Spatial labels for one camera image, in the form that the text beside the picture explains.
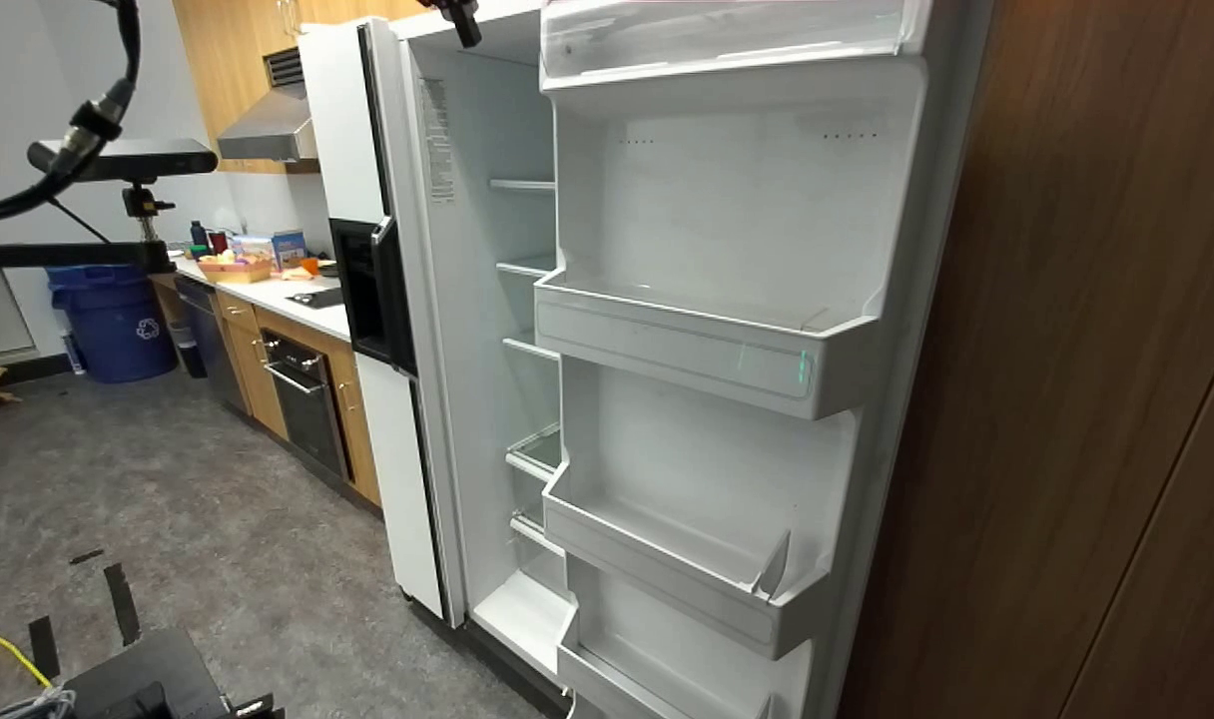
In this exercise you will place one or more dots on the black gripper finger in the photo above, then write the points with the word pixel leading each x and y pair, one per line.
pixel 464 24

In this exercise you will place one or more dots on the glass refrigerator shelf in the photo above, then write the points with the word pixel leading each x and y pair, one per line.
pixel 528 349
pixel 539 533
pixel 528 268
pixel 535 461

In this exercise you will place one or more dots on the translucent white compartment lid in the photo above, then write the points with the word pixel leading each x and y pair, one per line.
pixel 714 28

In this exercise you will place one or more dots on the steel range hood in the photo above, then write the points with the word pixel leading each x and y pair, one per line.
pixel 270 135

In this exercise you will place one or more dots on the blue box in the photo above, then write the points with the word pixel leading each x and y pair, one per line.
pixel 290 249

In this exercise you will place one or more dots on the small orange item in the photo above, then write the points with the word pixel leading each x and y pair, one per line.
pixel 314 265

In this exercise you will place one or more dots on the black water ice dispenser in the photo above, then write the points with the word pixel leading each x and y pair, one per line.
pixel 371 302

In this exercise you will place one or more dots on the white refrigerator body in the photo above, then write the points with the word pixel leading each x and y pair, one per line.
pixel 468 333

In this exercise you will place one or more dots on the white container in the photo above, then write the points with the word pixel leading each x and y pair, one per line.
pixel 248 249

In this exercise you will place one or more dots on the kitchen sink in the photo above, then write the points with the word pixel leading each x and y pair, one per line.
pixel 318 298

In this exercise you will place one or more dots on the orange basket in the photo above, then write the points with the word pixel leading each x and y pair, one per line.
pixel 235 268

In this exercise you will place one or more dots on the white refrigerator door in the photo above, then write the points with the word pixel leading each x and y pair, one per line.
pixel 740 213

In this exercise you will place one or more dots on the green bottle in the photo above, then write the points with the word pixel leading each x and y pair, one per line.
pixel 196 240

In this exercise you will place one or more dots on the black tripod head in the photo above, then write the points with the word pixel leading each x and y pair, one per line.
pixel 142 203

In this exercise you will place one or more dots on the large white door bin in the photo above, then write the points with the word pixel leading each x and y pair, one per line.
pixel 690 354

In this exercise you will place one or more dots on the wooden kitchen base cabinets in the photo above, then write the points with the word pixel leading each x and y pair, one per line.
pixel 240 360

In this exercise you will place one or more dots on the dark dishwasher front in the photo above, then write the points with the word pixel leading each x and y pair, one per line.
pixel 204 346

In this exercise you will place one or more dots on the white freezer door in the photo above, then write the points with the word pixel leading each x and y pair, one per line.
pixel 400 464

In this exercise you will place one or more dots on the black horizontal bar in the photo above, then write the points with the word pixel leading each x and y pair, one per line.
pixel 61 255

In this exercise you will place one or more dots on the blue recycling bin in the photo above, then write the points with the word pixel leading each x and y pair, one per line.
pixel 111 324

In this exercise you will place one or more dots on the wooden door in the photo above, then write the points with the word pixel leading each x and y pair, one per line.
pixel 1072 333

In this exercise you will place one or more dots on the wooden wall cabinets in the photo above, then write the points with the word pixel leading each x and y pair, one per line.
pixel 240 55

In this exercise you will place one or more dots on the black stereo camera bar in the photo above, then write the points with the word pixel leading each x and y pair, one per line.
pixel 154 163

